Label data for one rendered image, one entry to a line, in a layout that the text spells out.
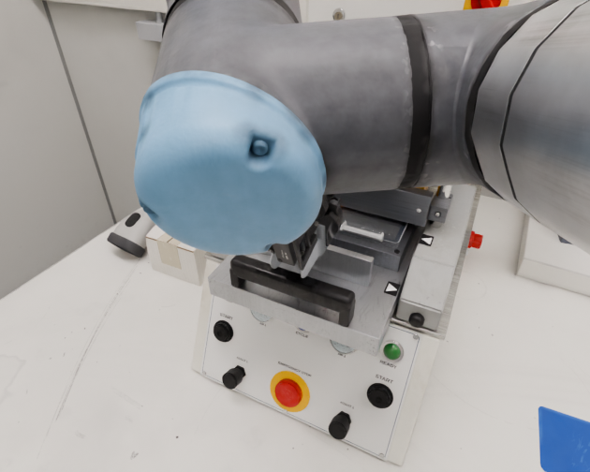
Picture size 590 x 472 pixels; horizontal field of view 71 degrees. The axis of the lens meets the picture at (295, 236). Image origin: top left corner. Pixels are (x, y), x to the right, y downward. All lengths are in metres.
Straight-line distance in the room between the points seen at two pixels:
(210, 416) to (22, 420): 0.27
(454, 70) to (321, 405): 0.51
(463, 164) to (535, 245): 0.80
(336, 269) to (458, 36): 0.37
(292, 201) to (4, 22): 1.74
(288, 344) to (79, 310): 0.43
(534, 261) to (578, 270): 0.08
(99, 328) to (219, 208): 0.68
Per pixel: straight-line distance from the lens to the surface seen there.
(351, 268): 0.50
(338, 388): 0.59
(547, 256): 0.96
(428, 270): 0.51
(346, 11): 0.74
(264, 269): 0.46
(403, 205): 0.54
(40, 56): 1.93
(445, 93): 0.17
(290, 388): 0.61
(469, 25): 0.19
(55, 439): 0.72
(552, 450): 0.72
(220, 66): 0.16
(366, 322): 0.47
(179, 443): 0.65
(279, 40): 0.18
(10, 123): 1.88
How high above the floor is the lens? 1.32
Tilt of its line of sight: 37 degrees down
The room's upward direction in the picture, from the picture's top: straight up
